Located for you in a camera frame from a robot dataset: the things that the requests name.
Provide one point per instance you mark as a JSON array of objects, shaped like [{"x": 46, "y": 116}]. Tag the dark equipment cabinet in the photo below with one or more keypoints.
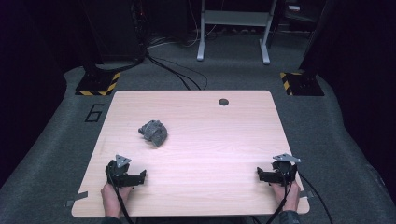
[{"x": 115, "y": 31}]

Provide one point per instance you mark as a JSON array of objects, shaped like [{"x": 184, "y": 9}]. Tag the grey towel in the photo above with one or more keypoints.
[{"x": 154, "y": 133}]

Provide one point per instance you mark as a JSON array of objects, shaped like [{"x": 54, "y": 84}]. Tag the black round table grommet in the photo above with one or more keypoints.
[{"x": 223, "y": 101}]

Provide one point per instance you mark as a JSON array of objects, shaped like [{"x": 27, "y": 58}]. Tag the grey tape strip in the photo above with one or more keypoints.
[
  {"x": 77, "y": 198},
  {"x": 306, "y": 194}
]

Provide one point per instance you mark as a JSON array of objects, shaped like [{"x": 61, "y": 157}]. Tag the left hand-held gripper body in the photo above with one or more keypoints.
[{"x": 119, "y": 174}]

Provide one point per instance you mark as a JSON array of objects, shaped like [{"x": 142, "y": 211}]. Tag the person's right hand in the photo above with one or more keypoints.
[{"x": 288, "y": 194}]

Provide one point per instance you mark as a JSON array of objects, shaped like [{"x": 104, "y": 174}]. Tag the black yellow striped stand base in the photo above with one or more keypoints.
[
  {"x": 98, "y": 84},
  {"x": 302, "y": 84}
]

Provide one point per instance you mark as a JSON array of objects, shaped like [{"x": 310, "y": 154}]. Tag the white metal desk frame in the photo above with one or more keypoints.
[{"x": 236, "y": 18}]

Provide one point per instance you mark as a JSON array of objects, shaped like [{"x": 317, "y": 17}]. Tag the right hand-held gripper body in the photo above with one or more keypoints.
[{"x": 285, "y": 170}]

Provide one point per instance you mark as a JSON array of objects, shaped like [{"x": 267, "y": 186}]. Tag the person's left hand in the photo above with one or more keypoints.
[{"x": 113, "y": 197}]

